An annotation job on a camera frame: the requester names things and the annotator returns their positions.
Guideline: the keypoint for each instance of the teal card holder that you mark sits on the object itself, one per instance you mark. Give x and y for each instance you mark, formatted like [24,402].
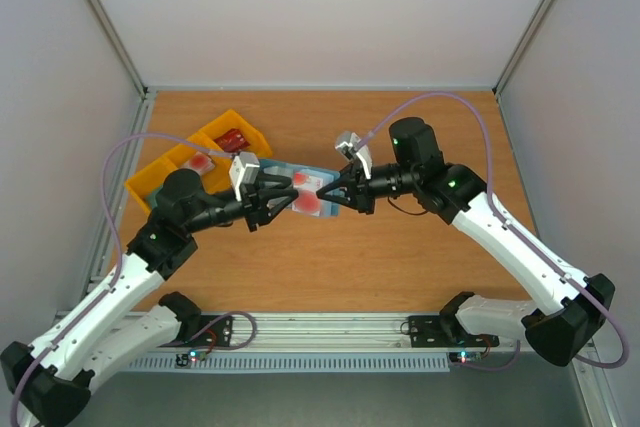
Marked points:
[289,169]

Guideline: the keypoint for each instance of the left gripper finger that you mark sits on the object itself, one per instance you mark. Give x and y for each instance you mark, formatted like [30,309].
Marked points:
[273,184]
[278,200]

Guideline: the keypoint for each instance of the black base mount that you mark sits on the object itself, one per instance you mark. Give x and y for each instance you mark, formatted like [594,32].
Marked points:
[218,334]
[425,331]

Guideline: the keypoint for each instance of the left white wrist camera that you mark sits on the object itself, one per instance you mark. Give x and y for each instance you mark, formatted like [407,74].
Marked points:
[244,169]

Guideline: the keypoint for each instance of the left small circuit board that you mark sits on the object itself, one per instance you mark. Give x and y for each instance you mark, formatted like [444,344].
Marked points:
[191,358]

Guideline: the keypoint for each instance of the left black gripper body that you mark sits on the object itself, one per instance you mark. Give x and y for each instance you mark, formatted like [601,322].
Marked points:
[252,206]

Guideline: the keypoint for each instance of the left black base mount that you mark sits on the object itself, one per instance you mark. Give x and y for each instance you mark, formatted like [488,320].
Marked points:
[218,334]

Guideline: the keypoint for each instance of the grey slotted cable duct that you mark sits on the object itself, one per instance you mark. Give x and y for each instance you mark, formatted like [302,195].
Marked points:
[285,363]

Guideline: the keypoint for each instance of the aluminium front rail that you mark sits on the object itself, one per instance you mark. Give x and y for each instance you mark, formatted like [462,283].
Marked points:
[252,333]

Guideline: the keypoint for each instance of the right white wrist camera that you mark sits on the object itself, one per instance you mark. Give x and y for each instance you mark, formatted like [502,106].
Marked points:
[348,144]

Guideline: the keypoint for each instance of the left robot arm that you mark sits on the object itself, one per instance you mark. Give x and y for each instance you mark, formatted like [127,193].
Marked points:
[53,378]

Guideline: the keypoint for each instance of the red card stack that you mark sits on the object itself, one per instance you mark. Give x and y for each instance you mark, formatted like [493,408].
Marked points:
[232,141]

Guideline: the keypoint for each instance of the yellow bin near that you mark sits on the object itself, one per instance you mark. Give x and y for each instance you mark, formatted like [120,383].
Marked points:
[143,183]

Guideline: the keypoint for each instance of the yellow bin middle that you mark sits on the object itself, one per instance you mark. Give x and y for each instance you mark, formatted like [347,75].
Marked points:
[213,182]

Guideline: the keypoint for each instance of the white red-dot card stack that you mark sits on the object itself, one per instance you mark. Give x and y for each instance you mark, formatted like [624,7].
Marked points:
[200,163]

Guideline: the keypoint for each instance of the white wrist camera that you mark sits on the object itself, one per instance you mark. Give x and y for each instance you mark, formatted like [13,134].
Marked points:
[348,144]
[244,169]

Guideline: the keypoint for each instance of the right small circuit board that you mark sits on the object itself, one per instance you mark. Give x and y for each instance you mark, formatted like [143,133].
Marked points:
[466,357]

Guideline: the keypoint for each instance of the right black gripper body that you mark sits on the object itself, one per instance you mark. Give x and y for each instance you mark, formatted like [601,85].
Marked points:
[362,187]

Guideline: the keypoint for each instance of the small circuit board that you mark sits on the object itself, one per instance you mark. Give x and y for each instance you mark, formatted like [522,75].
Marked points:
[466,357]
[191,358]

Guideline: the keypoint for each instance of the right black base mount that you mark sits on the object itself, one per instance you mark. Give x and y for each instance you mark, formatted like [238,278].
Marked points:
[425,331]

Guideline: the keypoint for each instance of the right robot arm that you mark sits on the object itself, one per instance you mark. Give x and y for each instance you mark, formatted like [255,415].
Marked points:
[565,308]

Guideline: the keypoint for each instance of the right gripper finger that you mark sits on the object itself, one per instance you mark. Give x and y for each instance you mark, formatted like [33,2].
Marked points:
[333,200]
[343,186]

